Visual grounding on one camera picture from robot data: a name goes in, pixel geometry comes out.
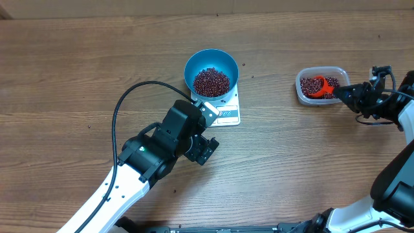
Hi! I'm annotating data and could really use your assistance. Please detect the orange measuring scoop blue handle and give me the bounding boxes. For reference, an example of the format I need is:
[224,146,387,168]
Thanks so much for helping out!
[307,76,334,98]

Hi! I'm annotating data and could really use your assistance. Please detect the white digital kitchen scale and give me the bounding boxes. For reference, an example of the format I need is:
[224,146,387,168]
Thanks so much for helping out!
[191,84,241,127]

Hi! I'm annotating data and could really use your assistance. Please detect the red beans in container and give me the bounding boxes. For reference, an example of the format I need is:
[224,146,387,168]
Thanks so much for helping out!
[300,76,340,99]

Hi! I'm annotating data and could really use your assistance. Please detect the blue bowl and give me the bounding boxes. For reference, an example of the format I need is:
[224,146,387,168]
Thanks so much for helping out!
[184,49,239,93]

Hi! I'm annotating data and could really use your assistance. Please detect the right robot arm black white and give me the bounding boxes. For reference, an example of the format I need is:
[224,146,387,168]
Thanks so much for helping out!
[301,66,413,232]

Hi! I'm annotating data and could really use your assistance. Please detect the clear plastic container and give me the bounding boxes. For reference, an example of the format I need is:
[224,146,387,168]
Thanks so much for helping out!
[295,66,350,105]

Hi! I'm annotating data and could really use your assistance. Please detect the red beans in bowl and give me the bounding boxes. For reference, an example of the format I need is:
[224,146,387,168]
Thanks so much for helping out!
[193,67,230,98]

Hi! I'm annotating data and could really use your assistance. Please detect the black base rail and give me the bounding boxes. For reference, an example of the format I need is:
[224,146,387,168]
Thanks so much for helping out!
[115,217,310,233]

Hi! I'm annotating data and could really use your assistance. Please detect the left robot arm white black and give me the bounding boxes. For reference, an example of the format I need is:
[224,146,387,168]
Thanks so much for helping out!
[60,100,220,232]

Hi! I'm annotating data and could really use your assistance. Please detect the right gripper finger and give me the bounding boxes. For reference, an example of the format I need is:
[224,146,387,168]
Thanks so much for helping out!
[332,83,362,96]
[336,93,359,112]

